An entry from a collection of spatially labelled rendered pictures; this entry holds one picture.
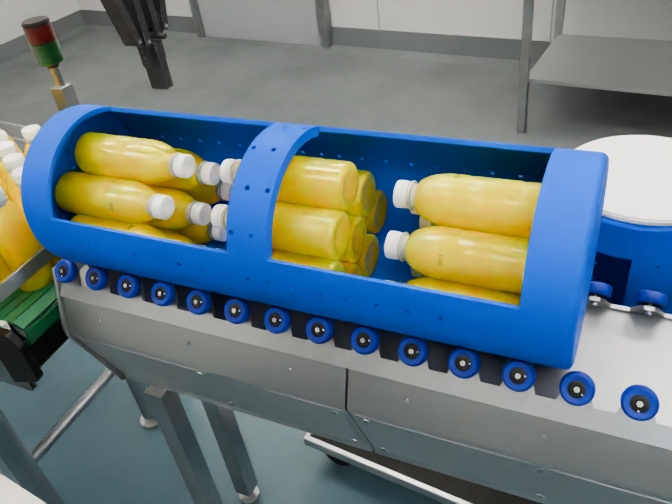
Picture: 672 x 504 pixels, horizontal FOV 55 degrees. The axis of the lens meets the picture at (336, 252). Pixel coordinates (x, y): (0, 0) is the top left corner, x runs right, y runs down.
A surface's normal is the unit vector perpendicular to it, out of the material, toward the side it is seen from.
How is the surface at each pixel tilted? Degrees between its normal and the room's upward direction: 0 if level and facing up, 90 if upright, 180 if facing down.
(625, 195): 0
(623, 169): 0
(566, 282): 62
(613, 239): 90
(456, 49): 76
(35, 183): 57
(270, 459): 0
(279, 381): 70
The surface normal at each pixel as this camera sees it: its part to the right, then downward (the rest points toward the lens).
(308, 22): -0.50, 0.57
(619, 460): -0.42, 0.29
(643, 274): -0.25, 0.65
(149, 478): -0.12, -0.79
